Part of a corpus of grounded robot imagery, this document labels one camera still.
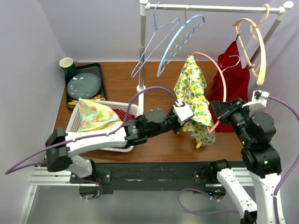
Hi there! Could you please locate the yellow lemon print garment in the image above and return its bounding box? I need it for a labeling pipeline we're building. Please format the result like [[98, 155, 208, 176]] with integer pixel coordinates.
[[173, 55, 215, 146]]

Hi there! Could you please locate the light wooden hanger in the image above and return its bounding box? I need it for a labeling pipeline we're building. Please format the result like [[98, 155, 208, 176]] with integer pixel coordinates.
[[233, 3, 270, 85]]

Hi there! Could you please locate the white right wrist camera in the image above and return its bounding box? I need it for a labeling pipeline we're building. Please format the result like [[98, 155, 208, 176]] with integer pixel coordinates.
[[242, 90, 270, 111]]

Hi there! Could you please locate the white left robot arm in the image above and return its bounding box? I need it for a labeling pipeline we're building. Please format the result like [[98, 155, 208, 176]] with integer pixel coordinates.
[[46, 105, 193, 183]]

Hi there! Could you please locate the teal ceramic plate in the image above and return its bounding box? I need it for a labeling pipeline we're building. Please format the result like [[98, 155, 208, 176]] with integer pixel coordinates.
[[67, 73, 101, 99]]

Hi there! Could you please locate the silver white clothes rack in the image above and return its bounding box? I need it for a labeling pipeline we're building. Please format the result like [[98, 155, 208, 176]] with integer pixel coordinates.
[[131, 0, 294, 115]]

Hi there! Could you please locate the dark green cup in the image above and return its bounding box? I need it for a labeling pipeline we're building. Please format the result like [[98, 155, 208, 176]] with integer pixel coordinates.
[[59, 57, 78, 78]]

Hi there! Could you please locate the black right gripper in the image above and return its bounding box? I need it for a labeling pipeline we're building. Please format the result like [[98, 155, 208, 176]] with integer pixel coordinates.
[[211, 96, 251, 145]]

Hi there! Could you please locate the yellow mug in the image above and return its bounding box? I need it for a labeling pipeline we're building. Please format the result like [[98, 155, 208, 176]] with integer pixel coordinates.
[[196, 140, 206, 149]]

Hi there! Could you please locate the pink plastic hanger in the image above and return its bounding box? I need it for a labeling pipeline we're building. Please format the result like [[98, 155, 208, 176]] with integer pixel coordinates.
[[188, 51, 241, 133]]

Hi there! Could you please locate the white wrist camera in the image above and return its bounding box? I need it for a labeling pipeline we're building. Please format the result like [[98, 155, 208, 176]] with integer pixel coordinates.
[[173, 99, 194, 125], [242, 90, 270, 111]]

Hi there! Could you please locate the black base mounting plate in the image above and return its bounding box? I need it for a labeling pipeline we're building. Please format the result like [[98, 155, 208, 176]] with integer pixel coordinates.
[[70, 161, 257, 196]]

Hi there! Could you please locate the black tray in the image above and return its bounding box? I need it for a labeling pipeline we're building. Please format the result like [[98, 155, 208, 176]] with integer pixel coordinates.
[[65, 63, 107, 111]]

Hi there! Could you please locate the white plastic mesh basket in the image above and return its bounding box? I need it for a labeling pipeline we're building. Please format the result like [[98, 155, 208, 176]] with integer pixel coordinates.
[[66, 99, 140, 153]]

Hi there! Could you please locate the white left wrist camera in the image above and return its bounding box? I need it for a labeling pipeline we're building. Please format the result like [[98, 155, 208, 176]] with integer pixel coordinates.
[[173, 99, 194, 125]]

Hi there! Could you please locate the light blue plastic hanger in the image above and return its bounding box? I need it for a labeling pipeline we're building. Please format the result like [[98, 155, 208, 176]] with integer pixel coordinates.
[[157, 14, 206, 77]]

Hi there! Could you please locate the blue wire hanger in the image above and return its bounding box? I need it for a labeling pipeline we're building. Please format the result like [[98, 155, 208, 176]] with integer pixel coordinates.
[[131, 0, 180, 78]]

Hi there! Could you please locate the pastel floral skirt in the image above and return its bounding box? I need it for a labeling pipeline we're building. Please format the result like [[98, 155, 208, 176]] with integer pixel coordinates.
[[78, 98, 122, 132]]

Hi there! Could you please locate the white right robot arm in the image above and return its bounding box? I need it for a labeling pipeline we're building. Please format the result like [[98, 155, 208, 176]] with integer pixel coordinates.
[[199, 98, 285, 224]]

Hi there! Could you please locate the red polka dot skirt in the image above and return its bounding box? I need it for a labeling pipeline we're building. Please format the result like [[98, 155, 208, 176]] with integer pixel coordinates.
[[112, 109, 135, 122]]

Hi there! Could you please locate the gold cutlery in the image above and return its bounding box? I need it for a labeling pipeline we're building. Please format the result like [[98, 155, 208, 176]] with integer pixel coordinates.
[[67, 94, 106, 108]]

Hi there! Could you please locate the plain red garment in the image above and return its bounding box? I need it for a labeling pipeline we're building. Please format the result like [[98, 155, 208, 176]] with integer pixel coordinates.
[[208, 41, 250, 133]]

